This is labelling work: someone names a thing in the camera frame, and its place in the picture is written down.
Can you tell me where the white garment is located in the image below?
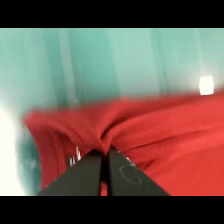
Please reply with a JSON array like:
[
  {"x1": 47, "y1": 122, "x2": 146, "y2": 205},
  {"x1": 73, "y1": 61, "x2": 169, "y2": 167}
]
[{"x1": 0, "y1": 105, "x2": 28, "y2": 197}]

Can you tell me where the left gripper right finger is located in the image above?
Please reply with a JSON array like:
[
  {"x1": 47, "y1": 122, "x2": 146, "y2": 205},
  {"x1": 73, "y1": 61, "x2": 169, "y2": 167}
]
[{"x1": 106, "y1": 146, "x2": 170, "y2": 197}]

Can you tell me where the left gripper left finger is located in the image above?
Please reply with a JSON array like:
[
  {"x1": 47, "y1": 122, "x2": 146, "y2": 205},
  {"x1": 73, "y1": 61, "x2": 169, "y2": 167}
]
[{"x1": 37, "y1": 149, "x2": 103, "y2": 197}]

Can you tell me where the red T-shirt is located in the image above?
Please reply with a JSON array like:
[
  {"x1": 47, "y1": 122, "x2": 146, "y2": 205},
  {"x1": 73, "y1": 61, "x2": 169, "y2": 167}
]
[{"x1": 21, "y1": 90, "x2": 224, "y2": 197}]

